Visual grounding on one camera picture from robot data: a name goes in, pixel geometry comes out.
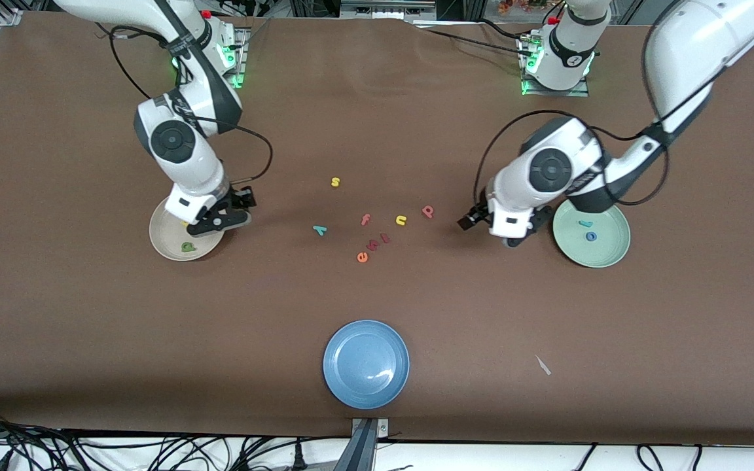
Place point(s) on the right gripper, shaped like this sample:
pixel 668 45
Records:
pixel 240 198

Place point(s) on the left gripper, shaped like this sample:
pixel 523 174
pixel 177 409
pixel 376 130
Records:
pixel 477 214

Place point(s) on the green letter d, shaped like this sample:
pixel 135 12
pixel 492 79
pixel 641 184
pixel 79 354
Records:
pixel 187 248

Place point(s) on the teal letter y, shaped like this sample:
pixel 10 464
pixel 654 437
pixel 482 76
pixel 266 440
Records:
pixel 320 229

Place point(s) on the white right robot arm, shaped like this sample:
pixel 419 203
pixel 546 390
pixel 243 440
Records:
pixel 174 140

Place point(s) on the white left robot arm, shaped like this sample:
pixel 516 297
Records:
pixel 550 170

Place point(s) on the pink letter p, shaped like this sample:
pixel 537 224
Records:
pixel 425 214

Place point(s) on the beige brown plate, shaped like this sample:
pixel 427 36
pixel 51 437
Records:
pixel 171 245

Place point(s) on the brown paper table cover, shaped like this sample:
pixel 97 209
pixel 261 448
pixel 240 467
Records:
pixel 377 131

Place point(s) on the green plate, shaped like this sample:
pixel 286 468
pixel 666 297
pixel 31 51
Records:
pixel 606 245

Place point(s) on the white paper scrap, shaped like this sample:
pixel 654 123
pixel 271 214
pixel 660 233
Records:
pixel 542 365

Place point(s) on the blue plate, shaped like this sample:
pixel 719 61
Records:
pixel 366 364

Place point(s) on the orange decoration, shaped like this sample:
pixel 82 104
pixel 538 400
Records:
pixel 514 6

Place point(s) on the gray equipment box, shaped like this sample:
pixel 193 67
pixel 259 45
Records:
pixel 383 10

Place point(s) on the metal corner clamp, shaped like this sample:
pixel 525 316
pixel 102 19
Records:
pixel 9 17

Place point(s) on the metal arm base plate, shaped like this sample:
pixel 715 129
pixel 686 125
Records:
pixel 210 85
pixel 560 93

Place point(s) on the aluminium camera mount post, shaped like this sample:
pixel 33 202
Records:
pixel 365 435

